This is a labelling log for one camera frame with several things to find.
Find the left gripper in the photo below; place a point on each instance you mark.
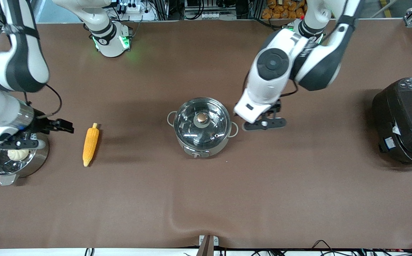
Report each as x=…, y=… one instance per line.
x=275, y=107

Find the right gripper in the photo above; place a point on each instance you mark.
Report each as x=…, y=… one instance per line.
x=43, y=124

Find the yellow corn cob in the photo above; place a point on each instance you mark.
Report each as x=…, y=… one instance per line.
x=91, y=144

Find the glass pot lid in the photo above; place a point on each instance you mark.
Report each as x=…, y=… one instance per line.
x=202, y=122

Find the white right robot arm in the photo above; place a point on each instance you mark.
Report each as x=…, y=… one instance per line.
x=21, y=53

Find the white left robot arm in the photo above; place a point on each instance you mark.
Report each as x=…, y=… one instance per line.
x=319, y=67

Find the steel steamer pot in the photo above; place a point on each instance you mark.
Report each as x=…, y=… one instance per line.
x=0, y=165

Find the steel electric cooking pot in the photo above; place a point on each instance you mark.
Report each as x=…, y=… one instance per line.
x=199, y=152

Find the white steamed bun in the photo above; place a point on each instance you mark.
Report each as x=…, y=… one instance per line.
x=18, y=155

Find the brown table cloth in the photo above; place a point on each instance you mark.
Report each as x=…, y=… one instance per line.
x=128, y=206

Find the pile of orange breads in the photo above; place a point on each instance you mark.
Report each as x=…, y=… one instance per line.
x=284, y=9

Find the small white power strip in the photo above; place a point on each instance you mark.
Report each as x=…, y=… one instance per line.
x=212, y=15

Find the black rice cooker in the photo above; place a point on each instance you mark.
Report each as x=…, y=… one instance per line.
x=405, y=121

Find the white power strip with plugs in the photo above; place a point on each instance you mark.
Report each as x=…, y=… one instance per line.
x=129, y=6

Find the grey metal table clamp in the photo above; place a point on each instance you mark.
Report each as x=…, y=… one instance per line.
x=208, y=243

